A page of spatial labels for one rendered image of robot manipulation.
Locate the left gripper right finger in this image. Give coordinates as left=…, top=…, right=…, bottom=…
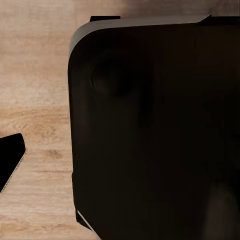
left=224, top=133, right=240, bottom=172

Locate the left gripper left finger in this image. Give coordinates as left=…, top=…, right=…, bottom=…
left=0, top=133, right=26, bottom=192

